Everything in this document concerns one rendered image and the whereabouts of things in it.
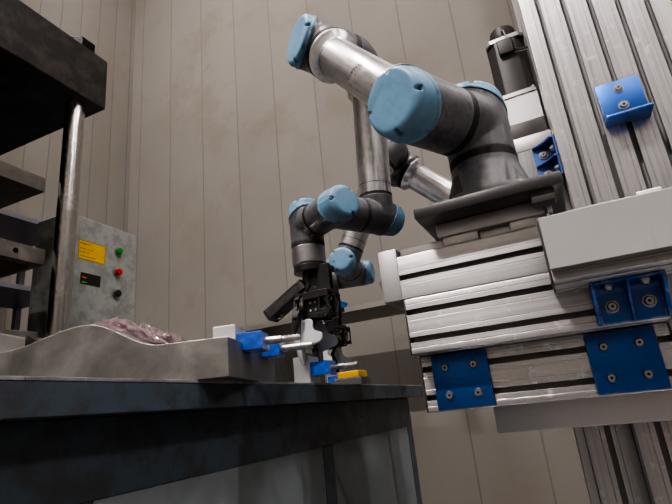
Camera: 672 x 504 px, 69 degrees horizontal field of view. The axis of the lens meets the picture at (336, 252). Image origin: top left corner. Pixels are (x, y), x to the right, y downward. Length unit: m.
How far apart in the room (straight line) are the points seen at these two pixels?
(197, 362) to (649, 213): 0.60
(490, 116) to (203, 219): 3.79
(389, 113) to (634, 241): 0.40
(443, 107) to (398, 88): 0.08
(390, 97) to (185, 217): 3.93
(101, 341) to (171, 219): 4.00
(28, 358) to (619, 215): 0.82
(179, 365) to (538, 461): 2.69
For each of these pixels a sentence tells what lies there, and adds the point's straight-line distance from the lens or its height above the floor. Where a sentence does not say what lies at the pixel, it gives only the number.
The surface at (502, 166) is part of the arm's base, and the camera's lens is 0.85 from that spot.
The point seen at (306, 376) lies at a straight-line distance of 1.02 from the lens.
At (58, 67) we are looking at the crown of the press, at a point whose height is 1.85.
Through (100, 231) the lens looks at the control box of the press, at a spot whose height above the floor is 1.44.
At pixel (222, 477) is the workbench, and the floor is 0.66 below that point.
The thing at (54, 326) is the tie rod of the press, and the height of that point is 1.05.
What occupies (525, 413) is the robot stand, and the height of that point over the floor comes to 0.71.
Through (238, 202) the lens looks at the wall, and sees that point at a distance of 4.31.
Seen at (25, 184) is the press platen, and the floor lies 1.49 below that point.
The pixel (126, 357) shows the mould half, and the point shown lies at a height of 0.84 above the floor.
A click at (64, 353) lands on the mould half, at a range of 0.83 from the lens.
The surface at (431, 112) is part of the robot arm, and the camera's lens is 0.80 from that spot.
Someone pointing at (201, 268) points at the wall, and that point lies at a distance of 4.37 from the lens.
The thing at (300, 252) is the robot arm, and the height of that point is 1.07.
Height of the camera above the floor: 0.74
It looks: 18 degrees up
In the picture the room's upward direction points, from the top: 6 degrees counter-clockwise
